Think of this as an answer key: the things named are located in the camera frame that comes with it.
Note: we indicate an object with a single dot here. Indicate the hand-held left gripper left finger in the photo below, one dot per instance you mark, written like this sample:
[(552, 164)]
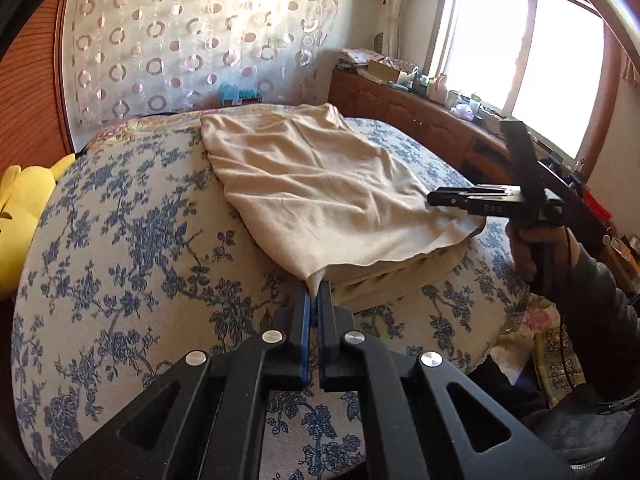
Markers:
[(300, 340)]

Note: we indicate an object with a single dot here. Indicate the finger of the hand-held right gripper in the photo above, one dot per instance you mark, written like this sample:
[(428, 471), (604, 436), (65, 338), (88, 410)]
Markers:
[(475, 202)]

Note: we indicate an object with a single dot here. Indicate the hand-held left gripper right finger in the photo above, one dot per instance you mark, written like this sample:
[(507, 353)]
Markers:
[(325, 345)]

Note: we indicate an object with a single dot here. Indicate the beige printed t-shirt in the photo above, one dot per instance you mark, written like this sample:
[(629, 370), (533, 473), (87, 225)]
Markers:
[(310, 180)]

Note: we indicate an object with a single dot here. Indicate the person's right forearm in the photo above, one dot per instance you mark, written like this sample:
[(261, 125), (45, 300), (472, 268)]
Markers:
[(600, 310)]

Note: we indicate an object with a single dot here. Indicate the person's right hand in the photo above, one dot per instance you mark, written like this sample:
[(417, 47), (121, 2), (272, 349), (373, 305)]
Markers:
[(520, 250)]

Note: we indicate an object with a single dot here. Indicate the wooden cabinet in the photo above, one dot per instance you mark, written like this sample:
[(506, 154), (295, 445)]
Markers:
[(400, 115)]

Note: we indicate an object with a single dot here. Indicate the white plastic bottle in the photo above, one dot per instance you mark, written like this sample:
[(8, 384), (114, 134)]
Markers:
[(439, 90)]

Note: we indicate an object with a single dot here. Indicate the window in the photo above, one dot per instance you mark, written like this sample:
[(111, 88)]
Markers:
[(530, 50)]

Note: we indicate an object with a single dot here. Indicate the cardboard box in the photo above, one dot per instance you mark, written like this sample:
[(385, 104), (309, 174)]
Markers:
[(382, 71)]

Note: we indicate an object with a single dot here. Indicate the gold patterned cloth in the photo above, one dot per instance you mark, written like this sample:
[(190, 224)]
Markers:
[(565, 365)]

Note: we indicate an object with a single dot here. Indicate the patterned paper pile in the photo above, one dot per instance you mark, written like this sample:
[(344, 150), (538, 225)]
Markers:
[(360, 56)]

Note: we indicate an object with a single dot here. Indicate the blue floral bed sheet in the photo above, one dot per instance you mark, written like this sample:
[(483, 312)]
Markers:
[(125, 240)]

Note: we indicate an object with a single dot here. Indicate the teal box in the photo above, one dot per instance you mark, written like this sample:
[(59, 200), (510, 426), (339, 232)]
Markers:
[(237, 94)]

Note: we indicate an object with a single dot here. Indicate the yellow plush toy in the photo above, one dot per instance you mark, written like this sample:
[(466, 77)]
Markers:
[(25, 220)]

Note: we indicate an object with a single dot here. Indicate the sheer circle-patterned curtain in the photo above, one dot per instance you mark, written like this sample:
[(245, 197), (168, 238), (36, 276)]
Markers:
[(200, 35)]

